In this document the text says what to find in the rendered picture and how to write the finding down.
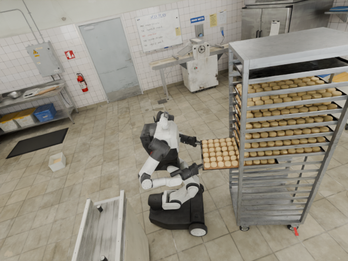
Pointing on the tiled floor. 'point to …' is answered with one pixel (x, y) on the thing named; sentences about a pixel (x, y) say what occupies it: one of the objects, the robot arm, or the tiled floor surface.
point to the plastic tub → (57, 161)
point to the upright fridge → (283, 16)
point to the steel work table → (7, 102)
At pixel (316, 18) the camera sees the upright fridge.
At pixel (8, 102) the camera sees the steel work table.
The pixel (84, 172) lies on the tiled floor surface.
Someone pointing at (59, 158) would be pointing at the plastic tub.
